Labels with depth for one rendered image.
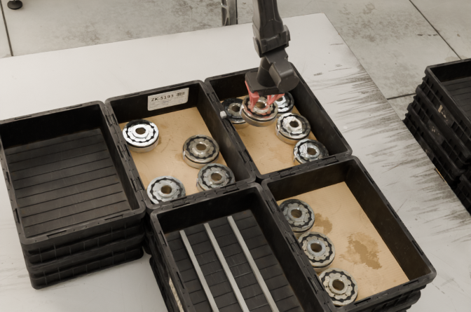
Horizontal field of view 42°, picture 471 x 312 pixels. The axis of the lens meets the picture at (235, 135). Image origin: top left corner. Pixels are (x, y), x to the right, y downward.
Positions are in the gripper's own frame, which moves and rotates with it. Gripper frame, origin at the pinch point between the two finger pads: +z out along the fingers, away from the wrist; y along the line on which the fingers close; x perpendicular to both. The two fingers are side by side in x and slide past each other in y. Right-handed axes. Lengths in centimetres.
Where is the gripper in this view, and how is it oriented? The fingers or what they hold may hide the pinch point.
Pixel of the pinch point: (260, 102)
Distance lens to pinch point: 171.1
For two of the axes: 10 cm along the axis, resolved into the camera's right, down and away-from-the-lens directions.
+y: 9.5, -1.3, 3.0
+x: -2.9, -7.6, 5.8
